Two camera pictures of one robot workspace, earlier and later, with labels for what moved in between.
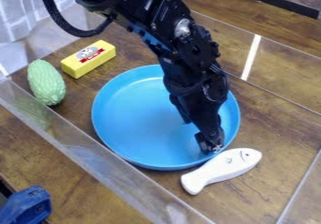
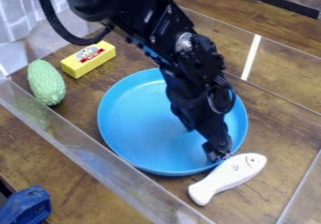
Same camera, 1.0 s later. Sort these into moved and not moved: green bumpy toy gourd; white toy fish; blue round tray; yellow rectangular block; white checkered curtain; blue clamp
Moved: white toy fish; blue round tray
Not moved: yellow rectangular block; green bumpy toy gourd; white checkered curtain; blue clamp
